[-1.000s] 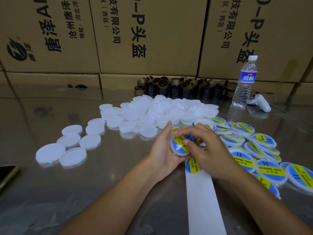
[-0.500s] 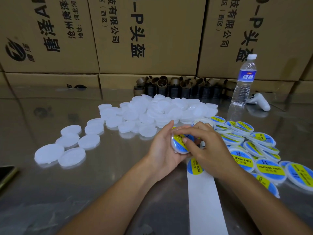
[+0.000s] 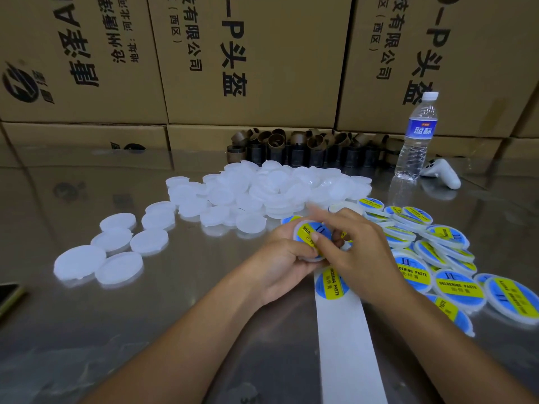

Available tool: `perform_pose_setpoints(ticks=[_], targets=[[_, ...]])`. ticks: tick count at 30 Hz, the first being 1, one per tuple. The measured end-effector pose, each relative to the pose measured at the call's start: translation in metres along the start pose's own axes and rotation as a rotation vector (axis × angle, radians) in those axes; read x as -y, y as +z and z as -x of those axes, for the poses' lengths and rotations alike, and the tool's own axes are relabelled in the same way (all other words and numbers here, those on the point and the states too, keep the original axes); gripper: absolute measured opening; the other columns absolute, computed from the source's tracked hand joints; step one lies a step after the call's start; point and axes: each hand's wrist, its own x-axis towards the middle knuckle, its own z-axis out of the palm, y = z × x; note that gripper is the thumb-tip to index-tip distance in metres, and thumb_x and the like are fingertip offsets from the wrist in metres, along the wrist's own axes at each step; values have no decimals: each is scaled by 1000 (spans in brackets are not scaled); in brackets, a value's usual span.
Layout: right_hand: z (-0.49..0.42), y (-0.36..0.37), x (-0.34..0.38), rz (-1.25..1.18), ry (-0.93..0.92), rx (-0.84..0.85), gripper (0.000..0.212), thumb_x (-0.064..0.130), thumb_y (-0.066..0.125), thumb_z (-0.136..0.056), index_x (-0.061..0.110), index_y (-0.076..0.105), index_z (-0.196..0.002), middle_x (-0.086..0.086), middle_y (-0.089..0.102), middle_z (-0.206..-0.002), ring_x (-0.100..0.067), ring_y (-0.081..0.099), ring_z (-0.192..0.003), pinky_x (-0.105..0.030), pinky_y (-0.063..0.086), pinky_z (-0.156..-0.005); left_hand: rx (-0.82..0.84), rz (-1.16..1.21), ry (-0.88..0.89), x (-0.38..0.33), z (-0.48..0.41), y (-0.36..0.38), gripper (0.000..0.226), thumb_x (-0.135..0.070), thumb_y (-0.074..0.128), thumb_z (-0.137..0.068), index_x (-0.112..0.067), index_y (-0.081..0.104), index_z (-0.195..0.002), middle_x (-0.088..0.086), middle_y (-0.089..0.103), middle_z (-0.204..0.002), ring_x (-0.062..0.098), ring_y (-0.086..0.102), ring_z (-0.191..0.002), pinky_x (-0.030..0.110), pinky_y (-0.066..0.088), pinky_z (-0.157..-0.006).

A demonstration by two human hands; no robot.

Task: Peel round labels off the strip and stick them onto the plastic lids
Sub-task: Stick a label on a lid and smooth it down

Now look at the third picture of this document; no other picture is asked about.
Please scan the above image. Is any person's right hand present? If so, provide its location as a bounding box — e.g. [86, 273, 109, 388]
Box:
[302, 206, 415, 310]

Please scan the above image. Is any person's left hand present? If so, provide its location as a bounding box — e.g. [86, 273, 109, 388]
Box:
[240, 216, 328, 308]

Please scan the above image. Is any pile of white plastic lids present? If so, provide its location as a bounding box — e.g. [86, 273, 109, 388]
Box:
[53, 159, 373, 290]

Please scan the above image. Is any sticker roll with backing strip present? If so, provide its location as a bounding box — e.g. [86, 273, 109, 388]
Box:
[314, 265, 389, 404]

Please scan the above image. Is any person's right forearm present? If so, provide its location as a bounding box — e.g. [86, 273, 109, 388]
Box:
[383, 286, 539, 404]

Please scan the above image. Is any person's left forearm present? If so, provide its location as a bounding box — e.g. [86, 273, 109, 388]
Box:
[80, 280, 269, 404]

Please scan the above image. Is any white handheld controller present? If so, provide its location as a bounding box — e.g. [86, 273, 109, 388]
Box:
[421, 158, 463, 191]

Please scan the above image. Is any row of dark cardboard tubes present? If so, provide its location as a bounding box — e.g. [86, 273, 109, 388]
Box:
[226, 127, 401, 169]

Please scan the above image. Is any clear plastic water bottle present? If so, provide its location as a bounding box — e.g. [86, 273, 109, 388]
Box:
[395, 91, 440, 183]

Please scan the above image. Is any stack of brown cardboard boxes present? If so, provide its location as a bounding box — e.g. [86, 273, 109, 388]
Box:
[0, 0, 539, 160]

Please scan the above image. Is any black phone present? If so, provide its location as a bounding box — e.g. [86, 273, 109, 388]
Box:
[0, 282, 26, 318]

